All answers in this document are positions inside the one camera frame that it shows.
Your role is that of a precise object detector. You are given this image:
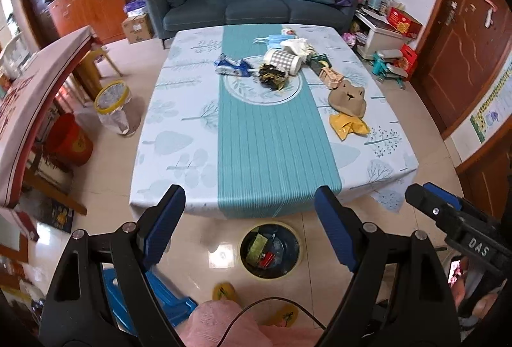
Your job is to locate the yellow-rim bin white bag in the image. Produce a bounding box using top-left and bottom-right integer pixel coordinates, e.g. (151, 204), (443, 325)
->
(94, 80), (141, 137)

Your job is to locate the dark crumpled wrapper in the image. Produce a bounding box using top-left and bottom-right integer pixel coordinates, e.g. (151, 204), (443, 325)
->
(258, 64), (288, 91)

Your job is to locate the blue plastic stool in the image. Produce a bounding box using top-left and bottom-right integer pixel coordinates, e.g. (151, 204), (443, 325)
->
(101, 267), (199, 336)

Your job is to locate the blue face mask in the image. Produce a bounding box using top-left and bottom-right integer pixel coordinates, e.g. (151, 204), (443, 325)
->
(253, 34), (297, 49)

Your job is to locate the brown bear hat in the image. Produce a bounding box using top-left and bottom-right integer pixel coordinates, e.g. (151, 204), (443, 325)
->
(328, 78), (366, 118)

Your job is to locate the yellow plastic wrapper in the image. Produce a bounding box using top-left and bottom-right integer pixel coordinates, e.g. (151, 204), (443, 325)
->
(329, 113), (371, 141)

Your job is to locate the pink cloth table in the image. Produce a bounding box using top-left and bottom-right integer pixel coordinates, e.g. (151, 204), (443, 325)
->
(1, 26), (97, 209)

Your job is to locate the giraffe height chart poster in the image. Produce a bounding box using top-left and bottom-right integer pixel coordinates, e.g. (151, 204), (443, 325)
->
(469, 55), (511, 144)

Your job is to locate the blue white snack wrapper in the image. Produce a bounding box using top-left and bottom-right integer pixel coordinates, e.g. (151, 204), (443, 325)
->
(214, 53), (255, 78)

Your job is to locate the black cable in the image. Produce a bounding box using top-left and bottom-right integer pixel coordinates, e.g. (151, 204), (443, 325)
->
(215, 296), (327, 347)

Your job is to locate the red gift box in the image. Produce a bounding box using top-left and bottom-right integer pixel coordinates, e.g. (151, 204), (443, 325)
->
(387, 7), (423, 40)

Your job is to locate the brown wooden door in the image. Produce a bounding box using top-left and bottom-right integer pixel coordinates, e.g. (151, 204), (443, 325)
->
(411, 0), (511, 138)

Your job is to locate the white paper tissue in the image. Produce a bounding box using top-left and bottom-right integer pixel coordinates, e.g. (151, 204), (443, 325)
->
(280, 38), (317, 62)

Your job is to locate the cardboard box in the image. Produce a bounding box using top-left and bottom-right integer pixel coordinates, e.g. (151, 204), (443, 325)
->
(122, 13), (155, 44)

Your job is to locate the green black snack wrapper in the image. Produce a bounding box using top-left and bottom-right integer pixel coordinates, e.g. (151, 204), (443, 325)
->
(306, 54), (332, 76)

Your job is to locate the black trash bin yellow rim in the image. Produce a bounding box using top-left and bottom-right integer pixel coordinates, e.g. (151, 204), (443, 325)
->
(239, 221), (304, 281)

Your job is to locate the red bucket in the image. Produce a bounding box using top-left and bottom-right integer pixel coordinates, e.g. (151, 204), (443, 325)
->
(44, 113), (94, 167)

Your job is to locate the teal patterned tablecloth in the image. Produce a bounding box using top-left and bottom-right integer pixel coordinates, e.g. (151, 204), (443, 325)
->
(129, 24), (418, 219)

